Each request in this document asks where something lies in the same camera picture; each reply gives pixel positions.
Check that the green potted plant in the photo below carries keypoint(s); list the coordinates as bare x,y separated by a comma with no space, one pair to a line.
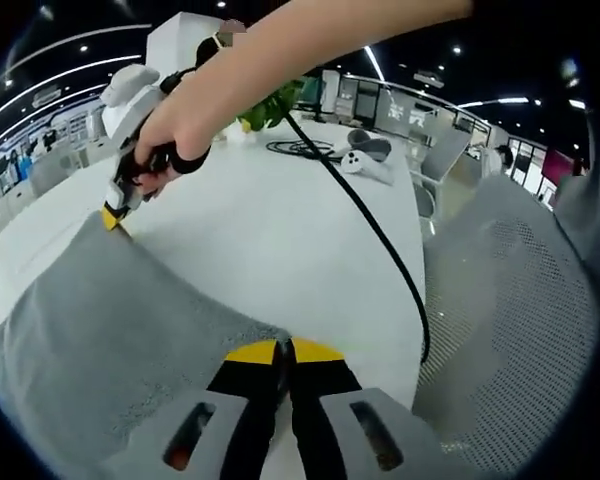
267,110

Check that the person's right hand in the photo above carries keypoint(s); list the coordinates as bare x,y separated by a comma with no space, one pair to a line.
175,130

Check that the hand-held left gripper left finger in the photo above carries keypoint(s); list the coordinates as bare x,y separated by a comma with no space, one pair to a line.
155,440

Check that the grey mesh office chair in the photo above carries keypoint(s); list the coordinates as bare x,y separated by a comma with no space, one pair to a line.
505,325

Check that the grey towel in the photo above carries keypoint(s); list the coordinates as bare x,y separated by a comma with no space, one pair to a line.
105,325

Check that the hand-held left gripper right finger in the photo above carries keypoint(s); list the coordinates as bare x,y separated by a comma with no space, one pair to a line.
380,435

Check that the white handheld controller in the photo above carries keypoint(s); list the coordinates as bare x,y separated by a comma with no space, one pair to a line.
365,167

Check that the white table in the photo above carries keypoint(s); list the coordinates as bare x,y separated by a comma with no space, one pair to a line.
255,225

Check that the grey headset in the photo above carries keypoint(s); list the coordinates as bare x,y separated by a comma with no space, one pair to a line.
372,142

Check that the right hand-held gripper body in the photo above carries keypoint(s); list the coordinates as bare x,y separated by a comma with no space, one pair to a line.
127,105

